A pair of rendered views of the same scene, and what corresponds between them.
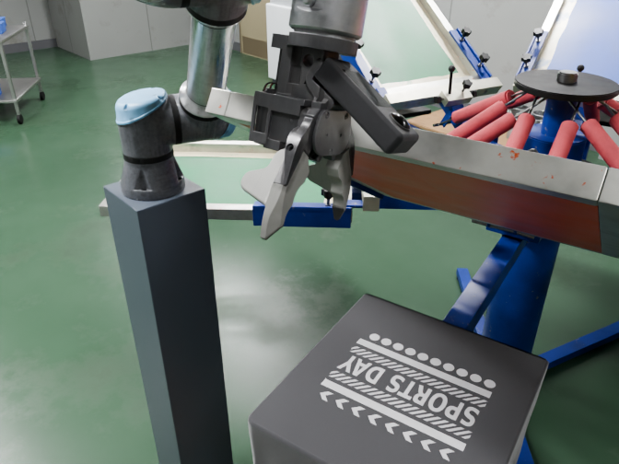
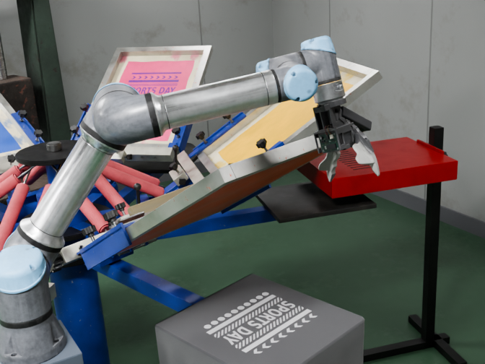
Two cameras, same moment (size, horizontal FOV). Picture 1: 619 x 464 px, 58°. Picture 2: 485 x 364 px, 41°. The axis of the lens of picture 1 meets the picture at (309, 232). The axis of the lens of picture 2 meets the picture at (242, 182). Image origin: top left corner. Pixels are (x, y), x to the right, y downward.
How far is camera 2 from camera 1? 1.63 m
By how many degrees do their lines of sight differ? 70
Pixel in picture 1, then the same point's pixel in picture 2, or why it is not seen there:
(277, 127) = (345, 139)
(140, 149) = (47, 302)
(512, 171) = not seen: hidden behind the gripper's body
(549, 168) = not seen: hidden behind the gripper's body
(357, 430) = (289, 341)
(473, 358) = (242, 295)
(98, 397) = not seen: outside the picture
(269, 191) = (369, 158)
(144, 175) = (52, 326)
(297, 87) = (337, 122)
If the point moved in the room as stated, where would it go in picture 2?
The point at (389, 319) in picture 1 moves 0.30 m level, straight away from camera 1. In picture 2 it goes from (190, 318) to (109, 305)
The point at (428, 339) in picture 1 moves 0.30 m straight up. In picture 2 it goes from (219, 306) to (212, 221)
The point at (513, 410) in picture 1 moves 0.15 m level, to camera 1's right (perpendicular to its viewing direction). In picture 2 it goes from (286, 291) to (292, 271)
